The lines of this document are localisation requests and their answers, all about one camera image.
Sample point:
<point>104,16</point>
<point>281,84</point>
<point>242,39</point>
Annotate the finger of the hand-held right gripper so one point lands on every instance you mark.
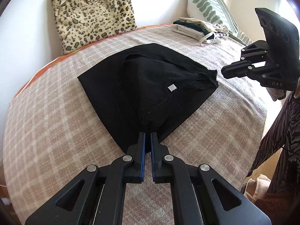
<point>236,73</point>
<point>234,67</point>

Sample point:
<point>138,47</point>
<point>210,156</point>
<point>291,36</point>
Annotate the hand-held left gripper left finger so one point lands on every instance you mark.
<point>141,159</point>

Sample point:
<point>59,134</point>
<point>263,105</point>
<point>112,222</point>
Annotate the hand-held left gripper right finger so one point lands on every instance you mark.
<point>154,159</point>

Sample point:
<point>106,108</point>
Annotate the black shirt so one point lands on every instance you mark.
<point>112,93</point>

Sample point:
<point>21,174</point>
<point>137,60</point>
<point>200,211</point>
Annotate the person's right forearm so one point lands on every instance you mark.
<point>276,140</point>

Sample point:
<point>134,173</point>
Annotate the pile of folded clothes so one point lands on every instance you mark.
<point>187,28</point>

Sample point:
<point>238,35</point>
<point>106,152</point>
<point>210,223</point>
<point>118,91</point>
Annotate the cream tote bag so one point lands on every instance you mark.
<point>211,35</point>

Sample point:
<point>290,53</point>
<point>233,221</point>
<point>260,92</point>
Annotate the green patterned white pillow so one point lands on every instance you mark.
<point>208,7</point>

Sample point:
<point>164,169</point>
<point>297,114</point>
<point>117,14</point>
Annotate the pink plaid blanket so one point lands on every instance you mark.
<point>58,133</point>

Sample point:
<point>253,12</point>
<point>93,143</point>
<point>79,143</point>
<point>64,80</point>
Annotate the beige fluffy slipper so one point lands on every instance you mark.
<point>256,187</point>

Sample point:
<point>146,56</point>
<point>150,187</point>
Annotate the leopard print cushion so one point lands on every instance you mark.
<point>93,14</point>

